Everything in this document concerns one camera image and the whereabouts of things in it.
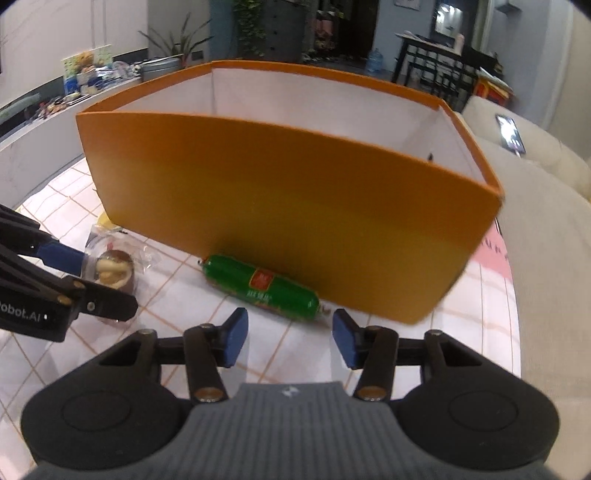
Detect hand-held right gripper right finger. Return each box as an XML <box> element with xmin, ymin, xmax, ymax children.
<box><xmin>332</xmin><ymin>308</ymin><xmax>485</xmax><ymax>402</ymax></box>

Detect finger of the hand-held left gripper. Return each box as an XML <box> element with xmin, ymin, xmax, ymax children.
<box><xmin>0</xmin><ymin>204</ymin><xmax>89</xmax><ymax>274</ymax></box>
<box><xmin>0</xmin><ymin>242</ymin><xmax>139</xmax><ymax>322</ymax></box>

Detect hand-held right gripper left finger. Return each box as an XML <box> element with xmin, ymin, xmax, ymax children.
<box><xmin>99</xmin><ymin>307</ymin><xmax>250</xmax><ymax>403</ymax></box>

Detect chocolate snack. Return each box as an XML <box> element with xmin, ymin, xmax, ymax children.
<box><xmin>84</xmin><ymin>224</ymin><xmax>162</xmax><ymax>321</ymax></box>

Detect green sausage stick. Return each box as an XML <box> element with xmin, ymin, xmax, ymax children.
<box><xmin>199</xmin><ymin>254</ymin><xmax>331</xmax><ymax>322</ymax></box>

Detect orange cardboard box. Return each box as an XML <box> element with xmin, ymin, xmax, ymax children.
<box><xmin>75</xmin><ymin>60</ymin><xmax>505</xmax><ymax>325</ymax></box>

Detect white sideboard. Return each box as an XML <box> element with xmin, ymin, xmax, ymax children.
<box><xmin>0</xmin><ymin>69</ymin><xmax>145</xmax><ymax>210</ymax></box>

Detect colourful printed box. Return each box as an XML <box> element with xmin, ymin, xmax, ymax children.
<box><xmin>62</xmin><ymin>45</ymin><xmax>114</xmax><ymax>96</ymax></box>

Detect spiky plant in grey pot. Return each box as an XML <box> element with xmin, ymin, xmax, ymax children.
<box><xmin>137</xmin><ymin>13</ymin><xmax>214</xmax><ymax>83</ymax></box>

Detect beige sofa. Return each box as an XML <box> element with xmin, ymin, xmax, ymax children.
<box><xmin>461</xmin><ymin>95</ymin><xmax>591</xmax><ymax>416</ymax></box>

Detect black smartphone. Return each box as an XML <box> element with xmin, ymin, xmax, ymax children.
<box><xmin>495</xmin><ymin>113</ymin><xmax>527</xmax><ymax>158</ymax></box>

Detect black dining table and chairs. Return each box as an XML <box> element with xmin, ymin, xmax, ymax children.
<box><xmin>394</xmin><ymin>31</ymin><xmax>500</xmax><ymax>108</ymax></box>

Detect trailing green ivy plant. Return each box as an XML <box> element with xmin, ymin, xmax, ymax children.
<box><xmin>232</xmin><ymin>0</ymin><xmax>269</xmax><ymax>59</ymax></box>

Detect shoe rack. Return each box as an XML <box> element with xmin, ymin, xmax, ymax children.
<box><xmin>313</xmin><ymin>8</ymin><xmax>343</xmax><ymax>62</ymax></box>

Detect dark grey cabinet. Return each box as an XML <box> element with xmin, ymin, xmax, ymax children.
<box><xmin>257</xmin><ymin>0</ymin><xmax>308</xmax><ymax>64</ymax></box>

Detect wall picture frame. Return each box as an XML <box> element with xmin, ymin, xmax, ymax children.
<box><xmin>433</xmin><ymin>2</ymin><xmax>463</xmax><ymax>36</ymax></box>

